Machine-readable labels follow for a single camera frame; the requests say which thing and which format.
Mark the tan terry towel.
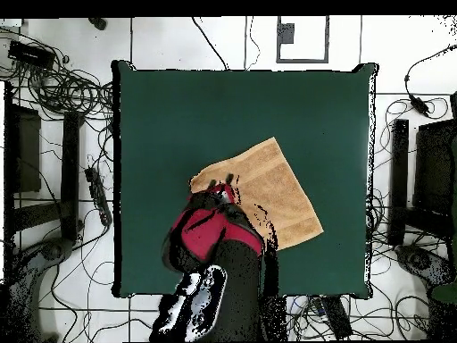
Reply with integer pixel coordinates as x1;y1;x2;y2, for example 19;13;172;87
187;136;325;251

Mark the black flat panel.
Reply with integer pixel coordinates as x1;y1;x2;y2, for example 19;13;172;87
4;80;43;194
412;119;457;217

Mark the dark green table cloth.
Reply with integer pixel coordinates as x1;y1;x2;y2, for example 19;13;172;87
111;59;379;299

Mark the black power strip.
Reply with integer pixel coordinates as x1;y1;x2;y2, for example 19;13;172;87
84;166;114;228
319;295;353;340

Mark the black metal stand leg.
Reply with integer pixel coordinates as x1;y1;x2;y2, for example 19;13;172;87
387;118;411;246
60;111;82;241

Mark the small dark grey square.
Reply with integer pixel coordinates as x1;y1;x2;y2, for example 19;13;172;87
277;22;296;45

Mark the dark grey stand base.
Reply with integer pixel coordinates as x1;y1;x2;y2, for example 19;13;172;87
4;237;78;342
394;243;457;290

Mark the dark rounded object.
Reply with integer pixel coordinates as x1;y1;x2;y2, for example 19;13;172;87
87;16;108;31

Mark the black electronics box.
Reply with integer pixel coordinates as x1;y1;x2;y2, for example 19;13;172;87
7;39;57;70

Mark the dark square floor frame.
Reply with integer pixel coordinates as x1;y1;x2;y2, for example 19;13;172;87
275;14;330;64

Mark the long black cable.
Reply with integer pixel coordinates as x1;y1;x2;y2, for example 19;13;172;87
191;15;229;71

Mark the tangle of black cables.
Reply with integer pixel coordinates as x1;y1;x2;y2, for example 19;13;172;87
0;26;115;122

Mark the black power adapter with cable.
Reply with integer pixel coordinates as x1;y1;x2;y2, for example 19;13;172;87
403;43;457;118

